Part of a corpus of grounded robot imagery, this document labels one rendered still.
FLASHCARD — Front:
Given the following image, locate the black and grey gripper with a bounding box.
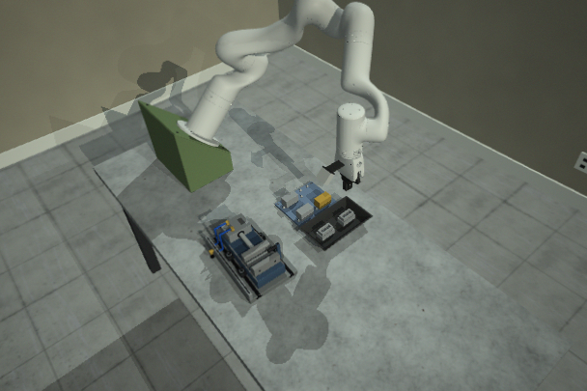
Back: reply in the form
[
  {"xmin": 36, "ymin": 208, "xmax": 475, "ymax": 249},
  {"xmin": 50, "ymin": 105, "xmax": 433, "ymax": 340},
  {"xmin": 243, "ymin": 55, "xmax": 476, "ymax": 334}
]
[{"xmin": 334, "ymin": 151, "xmax": 364, "ymax": 191}]

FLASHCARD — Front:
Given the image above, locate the yellow rectangular block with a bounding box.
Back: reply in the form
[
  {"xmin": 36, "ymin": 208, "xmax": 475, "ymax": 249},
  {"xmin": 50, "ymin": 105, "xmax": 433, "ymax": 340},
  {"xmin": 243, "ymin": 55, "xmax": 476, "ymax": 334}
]
[{"xmin": 314, "ymin": 191, "xmax": 331, "ymax": 209}]

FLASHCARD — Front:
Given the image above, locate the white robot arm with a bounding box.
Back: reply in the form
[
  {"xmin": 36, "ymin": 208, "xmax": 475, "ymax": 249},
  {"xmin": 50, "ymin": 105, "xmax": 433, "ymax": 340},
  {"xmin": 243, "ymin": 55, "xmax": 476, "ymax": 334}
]
[{"xmin": 177, "ymin": 0, "xmax": 389, "ymax": 157}]

